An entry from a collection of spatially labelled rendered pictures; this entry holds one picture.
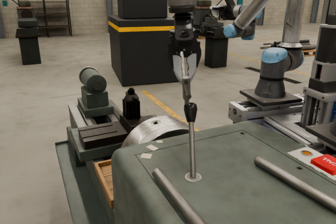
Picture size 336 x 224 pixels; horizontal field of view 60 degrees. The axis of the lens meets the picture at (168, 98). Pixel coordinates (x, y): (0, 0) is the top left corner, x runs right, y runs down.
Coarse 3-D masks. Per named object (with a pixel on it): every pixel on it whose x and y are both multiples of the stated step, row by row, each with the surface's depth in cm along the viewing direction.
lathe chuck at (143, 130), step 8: (152, 120) 100; (160, 120) 99; (168, 120) 100; (176, 120) 101; (136, 128) 99; (144, 128) 97; (152, 128) 95; (128, 136) 99; (136, 136) 96; (144, 136) 93; (128, 144) 96
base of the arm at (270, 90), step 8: (264, 80) 145; (272, 80) 143; (280, 80) 144; (256, 88) 150; (264, 88) 145; (272, 88) 143; (280, 88) 144; (264, 96) 145; (272, 96) 144; (280, 96) 144
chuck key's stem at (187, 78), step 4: (184, 76) 80; (188, 76) 79; (184, 80) 78; (188, 80) 79; (188, 84) 79; (184, 88) 79; (184, 92) 80; (184, 96) 80; (184, 100) 81; (188, 100) 81
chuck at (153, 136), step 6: (168, 126) 95; (174, 126) 95; (180, 126) 96; (186, 126) 98; (156, 132) 92; (162, 132) 91; (168, 132) 92; (174, 132) 93; (180, 132) 94; (186, 132) 95; (144, 138) 92; (150, 138) 91; (156, 138) 91; (162, 138) 92
